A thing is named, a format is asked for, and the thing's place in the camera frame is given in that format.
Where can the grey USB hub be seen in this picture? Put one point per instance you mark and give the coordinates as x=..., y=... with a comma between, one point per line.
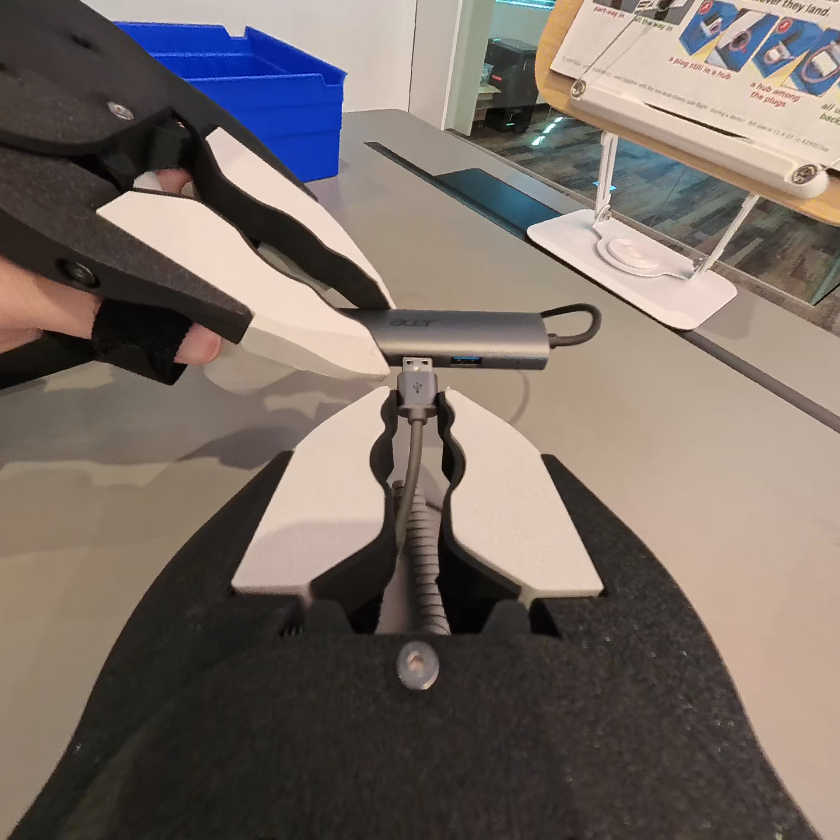
x=459, y=331

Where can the person's left hand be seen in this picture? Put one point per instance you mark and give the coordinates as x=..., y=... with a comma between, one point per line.
x=39, y=302

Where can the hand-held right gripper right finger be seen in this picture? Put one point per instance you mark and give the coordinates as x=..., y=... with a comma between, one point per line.
x=512, y=512

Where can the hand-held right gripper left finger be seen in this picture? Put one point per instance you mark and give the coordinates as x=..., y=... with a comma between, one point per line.
x=315, y=499

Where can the white stand with wooden board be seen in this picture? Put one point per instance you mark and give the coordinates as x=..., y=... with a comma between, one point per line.
x=630, y=262

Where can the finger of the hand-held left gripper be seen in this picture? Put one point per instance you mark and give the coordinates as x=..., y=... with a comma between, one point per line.
x=308, y=334
x=289, y=197

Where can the grey desk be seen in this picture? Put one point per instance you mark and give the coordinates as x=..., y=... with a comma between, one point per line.
x=623, y=492

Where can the blue plastic bin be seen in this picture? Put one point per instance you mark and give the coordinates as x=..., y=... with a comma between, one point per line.
x=262, y=111

